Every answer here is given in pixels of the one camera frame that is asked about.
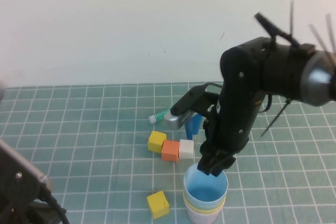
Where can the green checked tablecloth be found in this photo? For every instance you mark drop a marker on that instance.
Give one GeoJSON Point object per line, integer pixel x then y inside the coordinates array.
{"type": "Point", "coordinates": [92, 129]}

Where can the pink plastic cup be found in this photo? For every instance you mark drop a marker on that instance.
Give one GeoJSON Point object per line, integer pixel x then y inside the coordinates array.
{"type": "Point", "coordinates": [203, 217]}

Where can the orange foam block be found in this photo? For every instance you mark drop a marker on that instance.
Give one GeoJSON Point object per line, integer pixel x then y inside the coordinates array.
{"type": "Point", "coordinates": [170, 151]}

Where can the white foam block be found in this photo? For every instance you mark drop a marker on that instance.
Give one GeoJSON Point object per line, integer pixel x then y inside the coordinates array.
{"type": "Point", "coordinates": [186, 149]}

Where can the yellow foam cube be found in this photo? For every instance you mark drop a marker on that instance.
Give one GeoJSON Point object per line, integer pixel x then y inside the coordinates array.
{"type": "Point", "coordinates": [157, 205]}
{"type": "Point", "coordinates": [156, 142]}

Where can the green white glue stick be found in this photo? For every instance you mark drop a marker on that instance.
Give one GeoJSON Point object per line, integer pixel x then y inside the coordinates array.
{"type": "Point", "coordinates": [158, 116]}

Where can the yellow plastic cup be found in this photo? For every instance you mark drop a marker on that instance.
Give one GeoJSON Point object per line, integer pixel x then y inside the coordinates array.
{"type": "Point", "coordinates": [204, 209]}

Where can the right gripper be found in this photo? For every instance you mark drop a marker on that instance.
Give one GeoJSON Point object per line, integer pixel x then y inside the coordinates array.
{"type": "Point", "coordinates": [233, 127]}

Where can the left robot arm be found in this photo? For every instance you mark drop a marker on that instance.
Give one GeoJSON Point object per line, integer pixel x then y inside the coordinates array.
{"type": "Point", "coordinates": [18, 187]}

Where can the blue plastic cup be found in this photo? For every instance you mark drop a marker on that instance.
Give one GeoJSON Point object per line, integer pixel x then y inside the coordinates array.
{"type": "Point", "coordinates": [204, 192]}

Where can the green plastic cup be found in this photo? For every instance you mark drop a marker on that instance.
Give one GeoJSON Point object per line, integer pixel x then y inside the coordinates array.
{"type": "Point", "coordinates": [203, 205]}

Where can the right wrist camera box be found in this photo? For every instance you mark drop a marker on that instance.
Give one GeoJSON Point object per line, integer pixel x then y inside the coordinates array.
{"type": "Point", "coordinates": [181, 113]}

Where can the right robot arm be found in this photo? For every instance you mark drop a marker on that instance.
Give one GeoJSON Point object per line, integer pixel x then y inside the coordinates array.
{"type": "Point", "coordinates": [283, 72]}

